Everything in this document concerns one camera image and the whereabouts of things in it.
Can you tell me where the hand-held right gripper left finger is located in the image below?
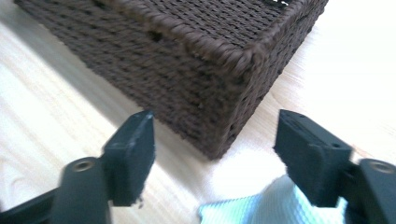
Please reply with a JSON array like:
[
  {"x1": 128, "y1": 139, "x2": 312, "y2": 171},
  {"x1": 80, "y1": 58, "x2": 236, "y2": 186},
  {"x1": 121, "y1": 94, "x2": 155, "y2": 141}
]
[{"x1": 102, "y1": 109, "x2": 156, "y2": 209}]

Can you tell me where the light blue cloth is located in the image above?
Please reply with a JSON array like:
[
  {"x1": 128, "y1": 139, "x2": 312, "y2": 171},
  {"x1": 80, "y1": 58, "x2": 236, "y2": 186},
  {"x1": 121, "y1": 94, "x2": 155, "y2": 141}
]
[{"x1": 198, "y1": 174, "x2": 353, "y2": 224}]

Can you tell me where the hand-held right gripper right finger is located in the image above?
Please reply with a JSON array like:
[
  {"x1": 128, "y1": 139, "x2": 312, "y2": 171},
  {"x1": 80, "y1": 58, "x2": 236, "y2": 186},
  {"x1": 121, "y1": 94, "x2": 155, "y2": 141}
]
[{"x1": 273, "y1": 108, "x2": 354, "y2": 209}]

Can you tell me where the brown woven basket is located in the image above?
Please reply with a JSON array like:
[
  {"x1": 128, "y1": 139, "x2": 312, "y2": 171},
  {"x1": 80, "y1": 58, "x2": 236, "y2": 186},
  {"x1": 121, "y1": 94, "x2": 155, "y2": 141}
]
[{"x1": 13, "y1": 0, "x2": 330, "y2": 161}]

